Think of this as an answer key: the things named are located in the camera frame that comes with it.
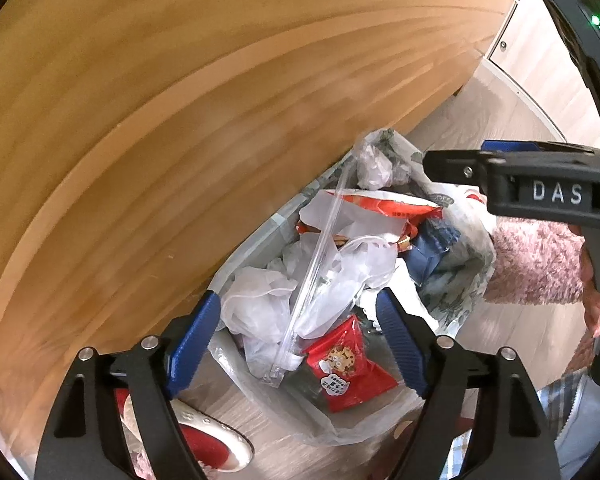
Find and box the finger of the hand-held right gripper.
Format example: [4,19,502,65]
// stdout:
[480,139,600,158]
[422,149,492,186]

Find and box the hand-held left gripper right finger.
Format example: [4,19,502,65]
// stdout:
[375,288,562,480]

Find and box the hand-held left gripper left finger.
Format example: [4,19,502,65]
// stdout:
[34,290,223,480]

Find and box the red cookie packet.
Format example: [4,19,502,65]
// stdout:
[304,314,399,414]

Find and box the waste bin with plastic liner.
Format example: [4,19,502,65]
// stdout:
[207,129,497,447]

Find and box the red white snack bag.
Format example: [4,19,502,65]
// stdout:
[296,187,445,252]

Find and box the dark blue cardboard box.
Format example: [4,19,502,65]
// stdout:
[409,217,462,287]

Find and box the person's right hand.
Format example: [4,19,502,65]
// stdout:
[569,224,600,340]

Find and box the pink shaggy rug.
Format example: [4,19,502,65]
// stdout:
[481,219,597,307]

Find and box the light wooden door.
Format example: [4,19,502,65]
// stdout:
[485,0,600,153]

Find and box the red white slipper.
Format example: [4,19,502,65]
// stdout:
[114,389,256,476]

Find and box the person's light blue pajamas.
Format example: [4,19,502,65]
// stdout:
[539,367,600,480]

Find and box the wooden bed footboard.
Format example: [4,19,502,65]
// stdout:
[0,0,518,461]

